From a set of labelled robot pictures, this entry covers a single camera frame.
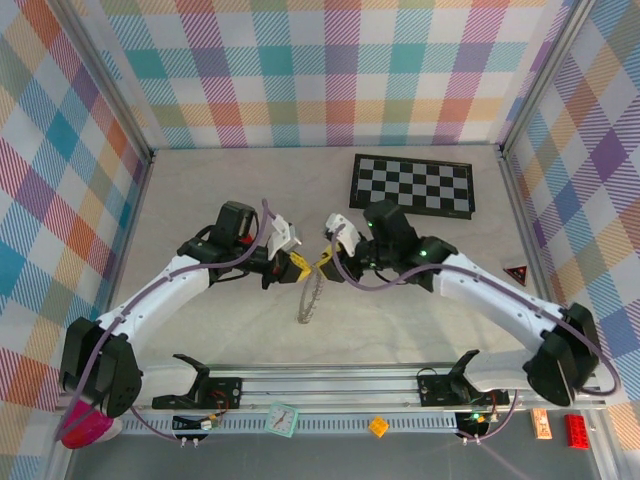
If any teal square clock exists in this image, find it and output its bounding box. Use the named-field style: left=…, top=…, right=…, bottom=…
left=264, top=402, right=300, bottom=439

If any yellow power connector with wires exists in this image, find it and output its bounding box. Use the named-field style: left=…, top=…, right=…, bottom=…
left=172, top=410, right=225, bottom=434

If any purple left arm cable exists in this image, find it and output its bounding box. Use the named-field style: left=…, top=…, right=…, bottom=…
left=53, top=198, right=281, bottom=444

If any silver keyring bunch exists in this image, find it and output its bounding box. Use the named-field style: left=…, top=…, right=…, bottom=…
left=297, top=269, right=326, bottom=325

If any aluminium floor frame bar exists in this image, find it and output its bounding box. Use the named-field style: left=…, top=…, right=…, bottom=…
left=499, top=144, right=562, bottom=311
left=102, top=152, right=157, bottom=321

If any red black triangle marker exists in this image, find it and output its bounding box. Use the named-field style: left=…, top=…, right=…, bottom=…
left=502, top=259, right=530, bottom=287

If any green lit circuit board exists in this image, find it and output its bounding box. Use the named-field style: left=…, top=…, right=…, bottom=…
left=455, top=409, right=501, bottom=440

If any red toy brick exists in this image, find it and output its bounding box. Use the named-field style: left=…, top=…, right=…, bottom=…
left=564, top=413, right=592, bottom=449

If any pink plastic bowl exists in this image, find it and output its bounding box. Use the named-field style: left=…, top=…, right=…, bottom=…
left=59, top=399, right=124, bottom=450

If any slotted grey cable tray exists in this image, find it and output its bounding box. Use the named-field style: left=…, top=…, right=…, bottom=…
left=117, top=413, right=501, bottom=437

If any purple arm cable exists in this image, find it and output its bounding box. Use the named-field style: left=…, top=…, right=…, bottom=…
left=53, top=198, right=281, bottom=444
left=332, top=224, right=624, bottom=444

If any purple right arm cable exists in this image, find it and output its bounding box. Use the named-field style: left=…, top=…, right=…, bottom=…
left=332, top=224, right=624, bottom=444

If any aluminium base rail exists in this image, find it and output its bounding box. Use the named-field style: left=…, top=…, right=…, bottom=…
left=59, top=362, right=606, bottom=416

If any black grey chessboard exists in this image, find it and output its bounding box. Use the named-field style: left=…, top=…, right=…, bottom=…
left=348, top=152, right=477, bottom=221

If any aluminium frame post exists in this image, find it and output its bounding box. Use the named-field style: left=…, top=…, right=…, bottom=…
left=59, top=0, right=157, bottom=166
left=497, top=0, right=591, bottom=159

